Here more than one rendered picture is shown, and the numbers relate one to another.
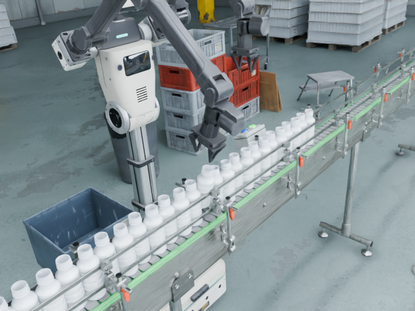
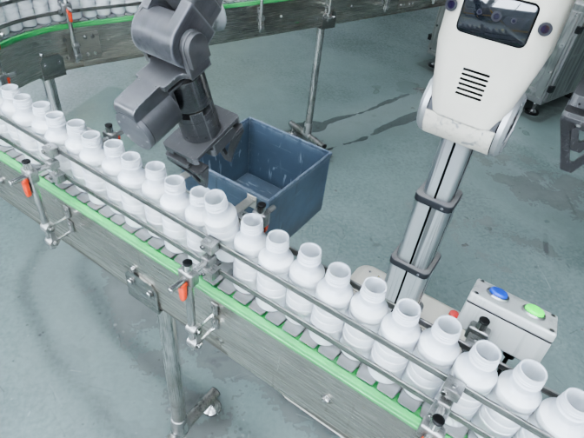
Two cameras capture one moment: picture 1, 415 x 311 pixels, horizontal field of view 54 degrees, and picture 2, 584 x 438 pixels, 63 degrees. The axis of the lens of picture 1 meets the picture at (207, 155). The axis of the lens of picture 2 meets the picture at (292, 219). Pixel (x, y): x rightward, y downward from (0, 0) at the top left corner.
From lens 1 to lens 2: 133 cm
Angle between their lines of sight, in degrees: 63
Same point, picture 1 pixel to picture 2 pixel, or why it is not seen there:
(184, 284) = (142, 292)
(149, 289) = (97, 236)
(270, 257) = not seen: outside the picture
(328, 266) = not seen: outside the picture
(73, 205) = (301, 153)
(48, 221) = (270, 142)
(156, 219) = (123, 175)
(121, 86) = (441, 43)
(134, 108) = (442, 96)
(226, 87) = (153, 32)
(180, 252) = (138, 248)
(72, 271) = (38, 123)
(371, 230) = not seen: outside the picture
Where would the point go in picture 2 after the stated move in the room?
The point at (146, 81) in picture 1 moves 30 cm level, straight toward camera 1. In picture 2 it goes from (496, 67) to (367, 71)
